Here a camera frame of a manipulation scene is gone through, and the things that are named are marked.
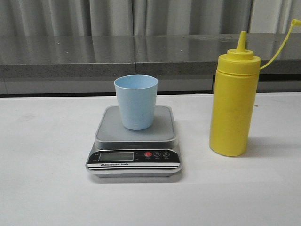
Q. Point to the light blue plastic cup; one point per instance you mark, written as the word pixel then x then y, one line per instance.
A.
pixel 136 96

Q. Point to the yellow squeeze bottle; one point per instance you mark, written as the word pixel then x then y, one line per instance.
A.
pixel 236 81

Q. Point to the silver electronic kitchen scale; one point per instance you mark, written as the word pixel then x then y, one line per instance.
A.
pixel 148 155

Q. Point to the grey stone counter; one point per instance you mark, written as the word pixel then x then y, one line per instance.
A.
pixel 41 66

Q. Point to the grey curtain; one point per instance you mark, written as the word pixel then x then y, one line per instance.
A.
pixel 145 17

